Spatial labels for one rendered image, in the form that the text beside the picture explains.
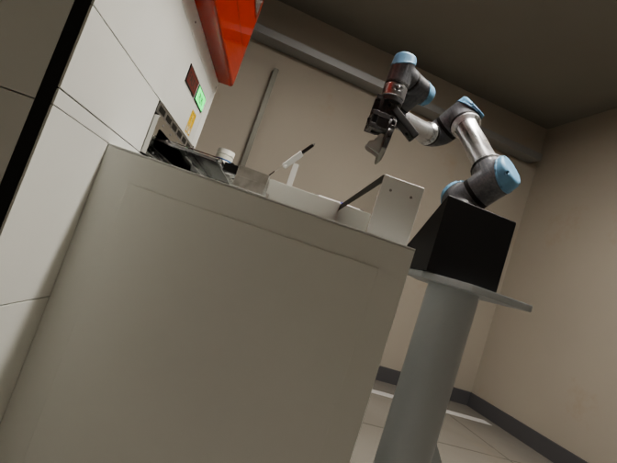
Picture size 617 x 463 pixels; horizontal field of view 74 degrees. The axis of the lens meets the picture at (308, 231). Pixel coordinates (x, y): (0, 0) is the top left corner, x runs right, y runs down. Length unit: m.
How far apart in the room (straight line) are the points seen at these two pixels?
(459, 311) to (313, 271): 0.65
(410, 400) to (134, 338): 0.84
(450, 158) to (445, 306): 2.76
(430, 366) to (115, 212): 0.96
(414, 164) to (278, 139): 1.22
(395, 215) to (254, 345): 0.39
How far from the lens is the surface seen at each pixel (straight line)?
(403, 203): 0.91
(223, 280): 0.80
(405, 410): 1.37
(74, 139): 0.77
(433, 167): 3.88
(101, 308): 0.85
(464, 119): 1.75
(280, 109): 3.51
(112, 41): 0.80
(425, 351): 1.34
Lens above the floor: 0.72
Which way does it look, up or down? 5 degrees up
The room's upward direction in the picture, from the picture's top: 19 degrees clockwise
